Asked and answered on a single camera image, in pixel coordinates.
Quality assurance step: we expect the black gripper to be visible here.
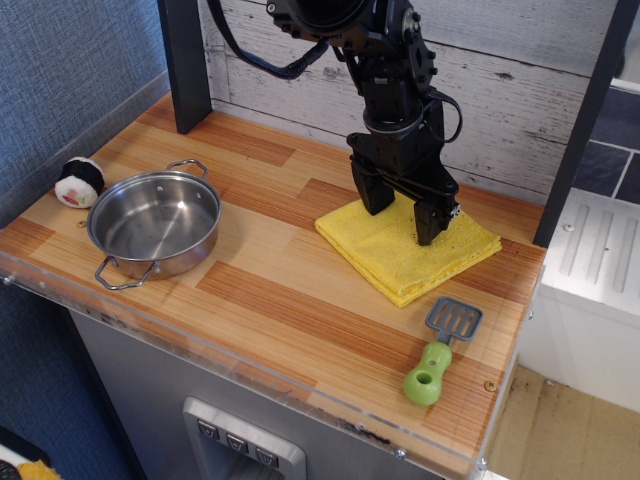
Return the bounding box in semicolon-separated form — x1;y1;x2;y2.
347;77;460;246

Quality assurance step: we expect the yellow cloth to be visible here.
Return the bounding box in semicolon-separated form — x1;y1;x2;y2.
315;196;501;308

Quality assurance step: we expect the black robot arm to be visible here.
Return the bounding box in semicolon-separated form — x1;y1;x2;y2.
267;1;459;246

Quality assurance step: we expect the white toy sink unit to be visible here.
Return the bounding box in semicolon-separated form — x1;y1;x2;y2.
518;189;639;410

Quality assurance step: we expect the stainless steel pot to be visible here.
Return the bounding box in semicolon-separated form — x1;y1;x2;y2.
87;159;222;291

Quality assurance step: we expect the grey appliance control panel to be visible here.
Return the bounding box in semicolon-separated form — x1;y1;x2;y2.
183;397;307;479

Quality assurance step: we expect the plush sushi roll toy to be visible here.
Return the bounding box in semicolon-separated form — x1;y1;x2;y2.
54;157;106;209

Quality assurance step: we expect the yellow object at corner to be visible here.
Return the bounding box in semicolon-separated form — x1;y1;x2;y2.
17;461;62;480

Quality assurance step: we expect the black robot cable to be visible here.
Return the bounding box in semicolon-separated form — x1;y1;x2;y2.
206;0;331;81

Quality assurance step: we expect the green handled grey spatula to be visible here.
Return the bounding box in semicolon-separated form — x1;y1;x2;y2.
403;296;484;407

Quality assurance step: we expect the dark grey right post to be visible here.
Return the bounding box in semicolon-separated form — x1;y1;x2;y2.
533;0;639;247

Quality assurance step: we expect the dark grey post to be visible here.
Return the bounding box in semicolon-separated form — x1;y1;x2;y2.
157;0;212;134
533;0;639;247

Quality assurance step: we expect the dark grey left post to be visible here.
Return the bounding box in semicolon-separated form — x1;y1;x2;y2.
157;0;212;134

